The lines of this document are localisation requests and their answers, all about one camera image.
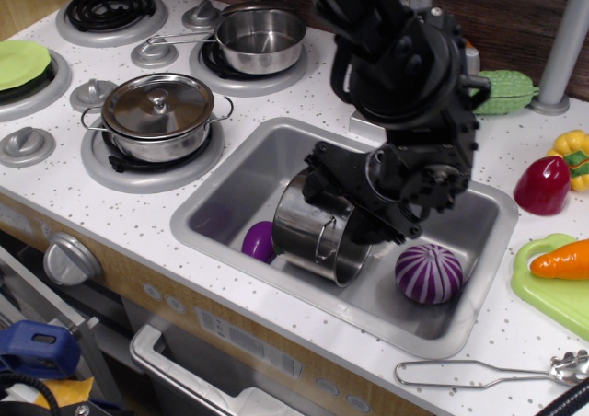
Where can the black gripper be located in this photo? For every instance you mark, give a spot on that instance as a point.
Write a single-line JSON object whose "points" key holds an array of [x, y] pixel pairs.
{"points": [[333, 170]]}

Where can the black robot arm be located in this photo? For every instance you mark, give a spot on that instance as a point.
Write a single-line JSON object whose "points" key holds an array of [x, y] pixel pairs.
{"points": [[426, 175]]}

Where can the grey toy sink basin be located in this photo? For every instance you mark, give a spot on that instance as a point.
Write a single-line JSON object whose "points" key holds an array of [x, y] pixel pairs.
{"points": [[246, 188]]}

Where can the lidded steel pot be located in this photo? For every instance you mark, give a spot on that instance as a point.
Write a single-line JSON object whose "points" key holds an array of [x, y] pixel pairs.
{"points": [[158, 118]]}

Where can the purple striped toy onion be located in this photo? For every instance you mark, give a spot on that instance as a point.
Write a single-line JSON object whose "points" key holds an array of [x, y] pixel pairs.
{"points": [[428, 274]]}

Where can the purple toy eggplant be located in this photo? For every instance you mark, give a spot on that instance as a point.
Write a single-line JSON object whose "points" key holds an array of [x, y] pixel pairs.
{"points": [[257, 242]]}

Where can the red toy bell pepper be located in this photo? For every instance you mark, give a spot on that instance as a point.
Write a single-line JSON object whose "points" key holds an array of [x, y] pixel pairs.
{"points": [[543, 187]]}

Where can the green toy bitter gourd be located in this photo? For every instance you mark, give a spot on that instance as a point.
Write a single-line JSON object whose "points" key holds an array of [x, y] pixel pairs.
{"points": [[510, 91]]}

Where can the orange toy carrot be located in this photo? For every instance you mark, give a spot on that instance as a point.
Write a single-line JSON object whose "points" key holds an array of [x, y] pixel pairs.
{"points": [[569, 262]]}

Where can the green cutting board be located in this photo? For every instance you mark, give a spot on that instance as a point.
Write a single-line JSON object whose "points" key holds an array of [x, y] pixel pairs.
{"points": [[565, 301]]}

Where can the yellow toy bell pepper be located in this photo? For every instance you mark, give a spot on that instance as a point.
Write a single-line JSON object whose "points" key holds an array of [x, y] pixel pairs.
{"points": [[572, 147]]}

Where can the silver toy faucet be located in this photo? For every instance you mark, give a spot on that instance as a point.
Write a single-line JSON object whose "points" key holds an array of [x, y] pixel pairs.
{"points": [[419, 84]]}

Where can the grey stove knob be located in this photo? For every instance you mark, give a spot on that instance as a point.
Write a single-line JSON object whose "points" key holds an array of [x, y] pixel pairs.
{"points": [[202, 17], [26, 147], [154, 53], [91, 95]]}

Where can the grey oven knob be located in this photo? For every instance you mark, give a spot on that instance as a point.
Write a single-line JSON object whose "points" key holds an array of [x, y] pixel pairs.
{"points": [[68, 262]]}

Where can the yellow cloth piece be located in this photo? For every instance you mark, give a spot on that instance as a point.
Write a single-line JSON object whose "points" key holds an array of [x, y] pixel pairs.
{"points": [[68, 392]]}

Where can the black coil burner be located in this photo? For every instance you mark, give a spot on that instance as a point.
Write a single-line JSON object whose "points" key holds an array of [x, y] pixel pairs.
{"points": [[107, 15]]}

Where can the blue clamp tool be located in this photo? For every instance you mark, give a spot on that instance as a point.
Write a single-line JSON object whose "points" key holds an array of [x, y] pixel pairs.
{"points": [[40, 350]]}

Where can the green toy plate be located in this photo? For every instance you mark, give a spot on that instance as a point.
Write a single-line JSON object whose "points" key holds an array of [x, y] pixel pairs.
{"points": [[21, 62]]}

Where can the grey oven door handle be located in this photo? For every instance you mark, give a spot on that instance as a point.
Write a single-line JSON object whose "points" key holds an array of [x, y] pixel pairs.
{"points": [[146, 352]]}

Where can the steel saucepan with handle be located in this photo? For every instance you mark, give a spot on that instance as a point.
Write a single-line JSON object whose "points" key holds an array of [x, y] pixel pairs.
{"points": [[253, 42]]}

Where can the grey vertical post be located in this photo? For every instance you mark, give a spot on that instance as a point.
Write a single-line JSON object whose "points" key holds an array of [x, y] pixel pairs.
{"points": [[551, 99]]}

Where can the steel wire-handled utensil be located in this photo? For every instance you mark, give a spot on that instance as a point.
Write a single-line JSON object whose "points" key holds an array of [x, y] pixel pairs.
{"points": [[570, 369]]}

